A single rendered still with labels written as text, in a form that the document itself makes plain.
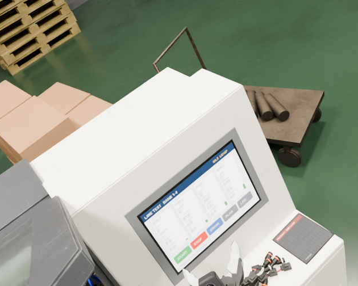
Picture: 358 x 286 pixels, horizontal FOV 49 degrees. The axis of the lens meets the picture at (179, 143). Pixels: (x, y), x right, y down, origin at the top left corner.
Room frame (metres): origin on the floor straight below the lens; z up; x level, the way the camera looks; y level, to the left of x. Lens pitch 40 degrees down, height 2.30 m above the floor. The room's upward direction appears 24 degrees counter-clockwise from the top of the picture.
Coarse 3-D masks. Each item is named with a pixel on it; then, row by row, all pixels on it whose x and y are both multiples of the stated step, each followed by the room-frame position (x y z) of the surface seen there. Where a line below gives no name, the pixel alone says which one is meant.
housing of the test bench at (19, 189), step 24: (168, 72) 1.47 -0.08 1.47; (144, 96) 1.37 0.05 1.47; (96, 120) 1.35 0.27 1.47; (120, 120) 1.28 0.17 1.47; (72, 144) 1.26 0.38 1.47; (96, 144) 1.20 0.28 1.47; (24, 168) 1.20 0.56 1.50; (48, 168) 1.18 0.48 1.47; (0, 192) 1.12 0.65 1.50; (24, 192) 1.06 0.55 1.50; (0, 216) 0.99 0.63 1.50
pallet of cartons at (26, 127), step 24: (0, 96) 3.38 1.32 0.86; (24, 96) 3.17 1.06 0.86; (48, 96) 3.70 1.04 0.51; (72, 96) 3.49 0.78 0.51; (0, 120) 2.94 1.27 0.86; (24, 120) 2.77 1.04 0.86; (48, 120) 2.62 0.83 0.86; (72, 120) 3.07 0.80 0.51; (0, 144) 3.17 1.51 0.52; (24, 144) 2.44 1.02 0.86; (48, 144) 2.44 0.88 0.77
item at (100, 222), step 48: (192, 96) 1.11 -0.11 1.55; (240, 96) 1.04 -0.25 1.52; (144, 144) 0.97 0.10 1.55; (192, 144) 0.95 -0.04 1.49; (48, 192) 0.95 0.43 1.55; (96, 192) 0.85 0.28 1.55; (144, 192) 0.86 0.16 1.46; (288, 192) 0.95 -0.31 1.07; (96, 240) 0.79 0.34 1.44; (240, 240) 0.85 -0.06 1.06
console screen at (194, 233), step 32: (192, 160) 0.93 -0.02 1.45; (224, 160) 0.95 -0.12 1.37; (160, 192) 0.87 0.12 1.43; (192, 192) 0.88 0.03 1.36; (224, 192) 0.90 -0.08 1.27; (256, 192) 0.92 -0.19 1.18; (160, 224) 0.83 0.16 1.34; (192, 224) 0.84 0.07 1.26; (224, 224) 0.86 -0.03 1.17; (160, 256) 0.78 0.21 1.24; (192, 256) 0.79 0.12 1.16
